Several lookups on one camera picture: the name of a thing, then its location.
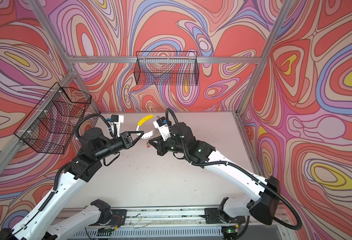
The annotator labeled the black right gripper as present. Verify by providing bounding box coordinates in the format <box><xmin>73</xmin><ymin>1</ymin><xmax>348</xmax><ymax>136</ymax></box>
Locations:
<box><xmin>149</xmin><ymin>133</ymin><xmax>189</xmax><ymax>157</ymax></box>

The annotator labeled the grey keyring with yellow grip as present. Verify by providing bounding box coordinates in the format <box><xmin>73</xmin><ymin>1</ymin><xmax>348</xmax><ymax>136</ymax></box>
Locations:
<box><xmin>136</xmin><ymin>115</ymin><xmax>160</xmax><ymax>140</ymax></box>

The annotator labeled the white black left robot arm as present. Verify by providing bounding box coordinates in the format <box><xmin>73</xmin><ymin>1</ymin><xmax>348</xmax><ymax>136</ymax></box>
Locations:
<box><xmin>0</xmin><ymin>128</ymin><xmax>144</xmax><ymax>240</ymax></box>

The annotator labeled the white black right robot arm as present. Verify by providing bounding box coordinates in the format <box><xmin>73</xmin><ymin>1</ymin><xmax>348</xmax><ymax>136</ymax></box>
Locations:
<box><xmin>149</xmin><ymin>118</ymin><xmax>279</xmax><ymax>225</ymax></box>

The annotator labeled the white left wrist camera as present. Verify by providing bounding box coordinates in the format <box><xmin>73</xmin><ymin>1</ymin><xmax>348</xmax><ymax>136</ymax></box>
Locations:
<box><xmin>108</xmin><ymin>115</ymin><xmax>124</xmax><ymax>137</ymax></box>

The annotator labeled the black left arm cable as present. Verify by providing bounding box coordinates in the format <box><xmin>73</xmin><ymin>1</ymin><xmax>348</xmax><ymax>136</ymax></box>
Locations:
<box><xmin>75</xmin><ymin>113</ymin><xmax>116</xmax><ymax>140</ymax></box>

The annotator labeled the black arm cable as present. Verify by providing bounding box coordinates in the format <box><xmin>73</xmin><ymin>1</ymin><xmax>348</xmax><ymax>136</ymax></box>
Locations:
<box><xmin>165</xmin><ymin>107</ymin><xmax>303</xmax><ymax>240</ymax></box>
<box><xmin>75</xmin><ymin>113</ymin><xmax>116</xmax><ymax>140</ymax></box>

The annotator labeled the black wire basket back wall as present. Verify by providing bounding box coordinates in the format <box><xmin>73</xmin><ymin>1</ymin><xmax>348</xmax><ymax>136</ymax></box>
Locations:
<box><xmin>133</xmin><ymin>50</ymin><xmax>200</xmax><ymax>86</ymax></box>

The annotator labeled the black wire basket wall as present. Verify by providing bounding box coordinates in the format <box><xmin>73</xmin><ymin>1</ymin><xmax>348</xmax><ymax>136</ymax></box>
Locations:
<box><xmin>14</xmin><ymin>86</ymin><xmax>92</xmax><ymax>155</ymax></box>
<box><xmin>133</xmin><ymin>50</ymin><xmax>200</xmax><ymax>86</ymax></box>

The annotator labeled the black wire basket left wall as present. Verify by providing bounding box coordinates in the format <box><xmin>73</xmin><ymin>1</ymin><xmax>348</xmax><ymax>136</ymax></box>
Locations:
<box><xmin>14</xmin><ymin>86</ymin><xmax>92</xmax><ymax>155</ymax></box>

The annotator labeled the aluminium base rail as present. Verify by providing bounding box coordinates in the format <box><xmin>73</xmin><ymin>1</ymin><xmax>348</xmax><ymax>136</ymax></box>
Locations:
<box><xmin>43</xmin><ymin>205</ymin><xmax>282</xmax><ymax>240</ymax></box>

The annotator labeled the aluminium frame extrusion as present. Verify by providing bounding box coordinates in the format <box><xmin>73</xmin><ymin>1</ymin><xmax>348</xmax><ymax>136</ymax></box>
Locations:
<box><xmin>0</xmin><ymin>1</ymin><xmax>293</xmax><ymax>175</ymax></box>

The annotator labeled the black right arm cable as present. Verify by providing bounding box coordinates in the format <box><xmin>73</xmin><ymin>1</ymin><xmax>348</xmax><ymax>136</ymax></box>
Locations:
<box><xmin>165</xmin><ymin>107</ymin><xmax>303</xmax><ymax>240</ymax></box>

